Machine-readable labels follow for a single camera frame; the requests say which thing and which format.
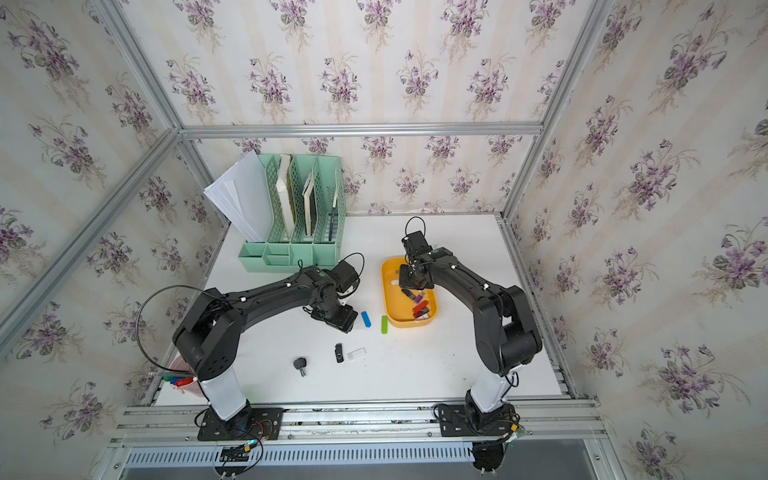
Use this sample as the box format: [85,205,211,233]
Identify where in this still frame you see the blue usb drive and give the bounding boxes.
[361,311,372,328]

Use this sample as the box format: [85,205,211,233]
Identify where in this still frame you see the white paper stack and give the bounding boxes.
[204,152,273,243]

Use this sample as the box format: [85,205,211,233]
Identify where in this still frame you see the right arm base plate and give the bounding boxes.
[432,403,520,438]

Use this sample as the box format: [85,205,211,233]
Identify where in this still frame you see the green mesh file organizer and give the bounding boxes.
[239,154,346,273]

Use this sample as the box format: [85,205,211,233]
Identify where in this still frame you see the white book in organizer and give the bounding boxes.
[276,154,295,240]

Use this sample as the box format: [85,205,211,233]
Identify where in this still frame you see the tan notebook in organizer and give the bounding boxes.
[302,173,316,237]

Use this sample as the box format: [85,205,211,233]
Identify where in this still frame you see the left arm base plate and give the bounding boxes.
[195,407,285,442]

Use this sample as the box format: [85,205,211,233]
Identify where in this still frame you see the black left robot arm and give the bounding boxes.
[172,260,360,422]

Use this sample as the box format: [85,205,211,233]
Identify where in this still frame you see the pink pen cup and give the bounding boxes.
[160,354,204,398]

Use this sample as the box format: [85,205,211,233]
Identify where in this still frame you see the yellow plastic storage box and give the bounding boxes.
[380,257,438,328]

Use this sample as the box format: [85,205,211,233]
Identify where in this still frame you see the black round key usb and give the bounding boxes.
[293,357,307,377]

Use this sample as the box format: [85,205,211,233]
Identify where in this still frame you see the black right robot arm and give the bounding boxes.
[399,231,543,429]

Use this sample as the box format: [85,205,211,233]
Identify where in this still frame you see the purple black usb drive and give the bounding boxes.
[401,289,424,304]

